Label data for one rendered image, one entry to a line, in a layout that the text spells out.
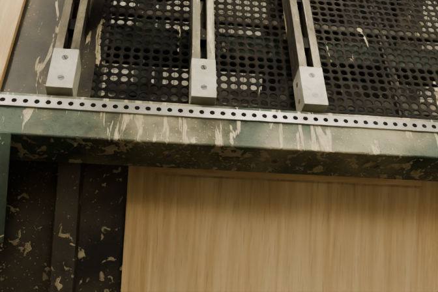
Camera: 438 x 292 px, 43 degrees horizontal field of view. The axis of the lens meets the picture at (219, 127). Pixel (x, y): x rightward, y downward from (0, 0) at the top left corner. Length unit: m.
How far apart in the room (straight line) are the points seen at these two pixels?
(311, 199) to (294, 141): 0.30
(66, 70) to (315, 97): 0.61
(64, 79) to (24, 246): 0.49
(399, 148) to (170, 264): 0.67
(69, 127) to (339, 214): 0.78
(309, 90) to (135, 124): 0.44
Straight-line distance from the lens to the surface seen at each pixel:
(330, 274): 1.62
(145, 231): 1.52
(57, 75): 1.36
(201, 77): 1.36
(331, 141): 1.34
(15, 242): 1.58
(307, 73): 1.43
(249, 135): 1.30
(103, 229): 1.54
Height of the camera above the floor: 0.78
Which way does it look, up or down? 3 degrees up
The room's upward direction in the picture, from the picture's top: 3 degrees clockwise
